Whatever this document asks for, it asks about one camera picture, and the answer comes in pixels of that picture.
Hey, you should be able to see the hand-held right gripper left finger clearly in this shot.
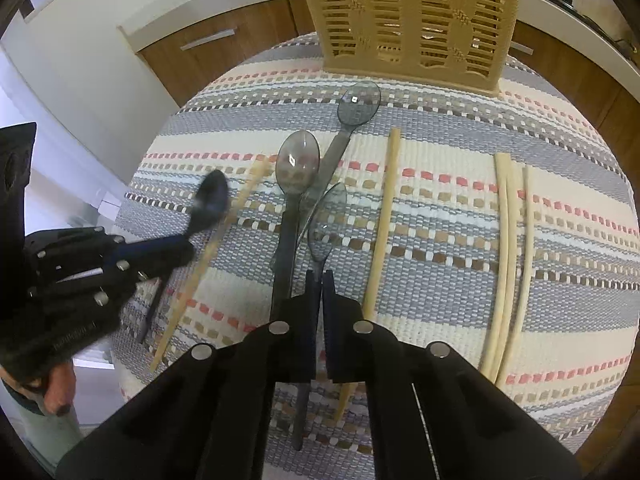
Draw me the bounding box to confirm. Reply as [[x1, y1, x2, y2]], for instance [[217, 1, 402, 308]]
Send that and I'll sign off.
[[55, 270, 319, 480]]

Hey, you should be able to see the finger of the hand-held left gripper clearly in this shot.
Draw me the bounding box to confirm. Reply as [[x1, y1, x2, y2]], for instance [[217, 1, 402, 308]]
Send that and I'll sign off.
[[107, 235, 195, 268], [120, 247, 196, 281]]

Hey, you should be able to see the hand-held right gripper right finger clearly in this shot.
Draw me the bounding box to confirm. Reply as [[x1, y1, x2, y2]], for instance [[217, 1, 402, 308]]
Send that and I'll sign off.
[[322, 270, 583, 480]]

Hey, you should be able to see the dark grey plastic spoon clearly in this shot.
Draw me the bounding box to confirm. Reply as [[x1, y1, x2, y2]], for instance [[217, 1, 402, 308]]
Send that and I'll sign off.
[[136, 169, 232, 345]]

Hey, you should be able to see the small translucent grey spoon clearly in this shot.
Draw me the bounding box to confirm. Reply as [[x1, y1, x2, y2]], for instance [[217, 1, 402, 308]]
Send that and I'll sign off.
[[306, 182, 349, 281]]

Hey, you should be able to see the beige plastic utensil basket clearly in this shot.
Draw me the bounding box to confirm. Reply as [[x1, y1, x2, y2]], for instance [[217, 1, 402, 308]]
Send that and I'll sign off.
[[292, 0, 528, 98]]

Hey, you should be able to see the person's left hand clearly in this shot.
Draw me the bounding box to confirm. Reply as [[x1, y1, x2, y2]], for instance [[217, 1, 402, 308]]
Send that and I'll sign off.
[[42, 360, 77, 415]]

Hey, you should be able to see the striped woven table mat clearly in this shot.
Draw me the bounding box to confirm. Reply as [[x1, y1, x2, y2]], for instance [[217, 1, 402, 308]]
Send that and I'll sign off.
[[111, 30, 640, 480]]

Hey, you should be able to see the person's light trouser leg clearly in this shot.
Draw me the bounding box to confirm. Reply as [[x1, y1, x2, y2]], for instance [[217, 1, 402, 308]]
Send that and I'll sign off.
[[17, 400, 85, 476]]

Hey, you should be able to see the large translucent grey spoon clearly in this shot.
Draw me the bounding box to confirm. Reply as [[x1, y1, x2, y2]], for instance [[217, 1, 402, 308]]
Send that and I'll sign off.
[[270, 130, 321, 452]]

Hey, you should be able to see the white cabinet side panel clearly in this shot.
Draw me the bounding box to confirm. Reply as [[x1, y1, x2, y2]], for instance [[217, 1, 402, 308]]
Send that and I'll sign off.
[[0, 24, 178, 211]]

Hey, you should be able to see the wooden drawer front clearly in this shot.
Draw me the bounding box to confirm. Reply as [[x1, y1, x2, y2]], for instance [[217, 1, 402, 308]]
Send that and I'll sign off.
[[136, 0, 326, 107], [502, 19, 640, 161]]

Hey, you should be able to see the white countertop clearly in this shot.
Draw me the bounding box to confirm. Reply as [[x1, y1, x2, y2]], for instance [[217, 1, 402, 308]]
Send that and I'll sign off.
[[20, 0, 640, 81]]

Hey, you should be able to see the translucent grey long-handled spoon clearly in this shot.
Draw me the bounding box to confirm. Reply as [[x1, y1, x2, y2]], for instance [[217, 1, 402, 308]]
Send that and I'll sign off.
[[271, 81, 382, 271]]

